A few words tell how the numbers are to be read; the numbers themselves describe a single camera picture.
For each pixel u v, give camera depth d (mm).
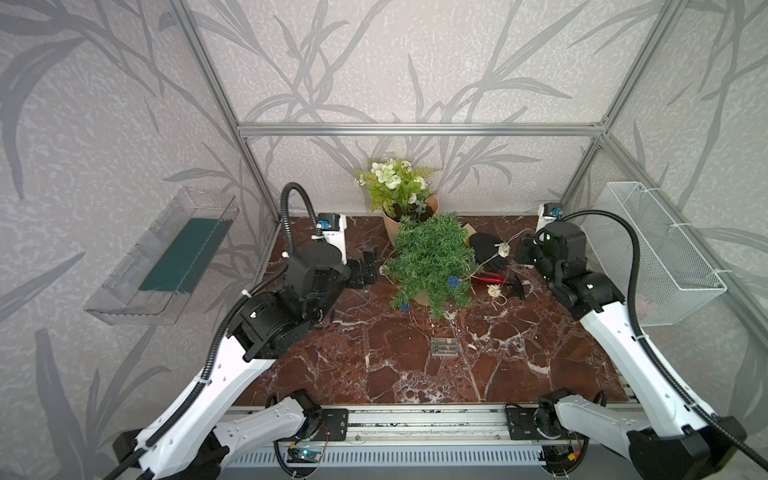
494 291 808
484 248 770
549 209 609
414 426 753
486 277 978
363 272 525
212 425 382
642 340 432
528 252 646
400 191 914
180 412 360
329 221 489
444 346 865
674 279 597
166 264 656
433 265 746
